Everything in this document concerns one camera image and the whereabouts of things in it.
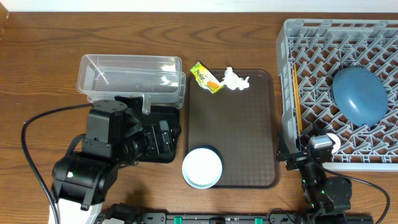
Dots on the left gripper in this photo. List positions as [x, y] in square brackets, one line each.
[152, 132]

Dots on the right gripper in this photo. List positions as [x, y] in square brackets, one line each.
[283, 153]

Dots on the pink plastic cup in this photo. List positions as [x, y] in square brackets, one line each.
[336, 142]

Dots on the light blue bowl with rice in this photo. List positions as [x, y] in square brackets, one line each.
[202, 168]

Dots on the wooden chopstick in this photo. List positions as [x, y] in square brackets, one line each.
[297, 98]
[299, 133]

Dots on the dark blue plate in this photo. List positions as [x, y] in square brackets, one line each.
[360, 96]

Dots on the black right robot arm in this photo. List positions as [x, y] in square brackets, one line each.
[329, 196]

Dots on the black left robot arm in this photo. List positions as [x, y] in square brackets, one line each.
[81, 182]

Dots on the grey dishwasher rack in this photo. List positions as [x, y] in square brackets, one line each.
[320, 48]

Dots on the black plastic bin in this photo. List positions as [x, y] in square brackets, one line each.
[111, 121]

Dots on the clear plastic bin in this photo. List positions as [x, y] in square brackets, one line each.
[159, 79]

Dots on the brown plastic serving tray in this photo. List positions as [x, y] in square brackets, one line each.
[240, 126]

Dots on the yellow green snack wrapper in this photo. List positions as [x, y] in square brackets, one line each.
[205, 78]

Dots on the crumpled white tissue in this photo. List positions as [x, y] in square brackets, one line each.
[233, 82]

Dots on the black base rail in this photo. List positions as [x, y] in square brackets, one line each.
[217, 218]

